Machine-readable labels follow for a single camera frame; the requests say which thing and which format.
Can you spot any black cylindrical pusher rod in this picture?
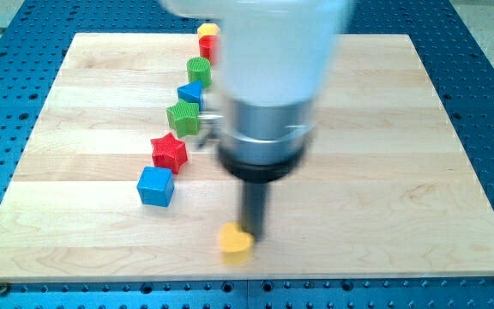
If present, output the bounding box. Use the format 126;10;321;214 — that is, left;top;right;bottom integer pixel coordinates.
239;182;268;240

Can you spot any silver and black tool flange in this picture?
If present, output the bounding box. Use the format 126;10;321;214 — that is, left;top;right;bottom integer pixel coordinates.
198;98;314;184

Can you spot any green cylinder block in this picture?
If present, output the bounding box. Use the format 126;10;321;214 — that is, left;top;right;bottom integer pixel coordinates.
186;57;212;88

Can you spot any light wooden board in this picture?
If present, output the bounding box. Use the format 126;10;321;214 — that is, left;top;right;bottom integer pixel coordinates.
0;33;494;282

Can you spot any blue triangle block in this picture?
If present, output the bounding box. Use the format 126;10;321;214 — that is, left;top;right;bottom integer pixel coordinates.
177;81;204;112

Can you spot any yellow hexagon block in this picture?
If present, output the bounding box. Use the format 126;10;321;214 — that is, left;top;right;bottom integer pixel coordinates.
196;22;220;39

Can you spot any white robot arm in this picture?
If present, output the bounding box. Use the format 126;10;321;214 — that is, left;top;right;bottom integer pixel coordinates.
162;0;355;240

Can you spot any red cylinder block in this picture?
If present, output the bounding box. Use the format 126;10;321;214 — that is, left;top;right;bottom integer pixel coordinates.
198;35;220;65

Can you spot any blue cube block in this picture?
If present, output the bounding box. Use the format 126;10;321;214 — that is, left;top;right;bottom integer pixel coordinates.
136;167;174;207

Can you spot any yellow heart block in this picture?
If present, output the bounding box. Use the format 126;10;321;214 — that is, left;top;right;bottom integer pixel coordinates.
218;221;255;265

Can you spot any red star block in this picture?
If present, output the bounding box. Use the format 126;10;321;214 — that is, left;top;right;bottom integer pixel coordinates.
150;132;188;174

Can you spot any green star block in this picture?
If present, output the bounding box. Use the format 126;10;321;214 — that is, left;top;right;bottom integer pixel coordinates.
166;99;199;137

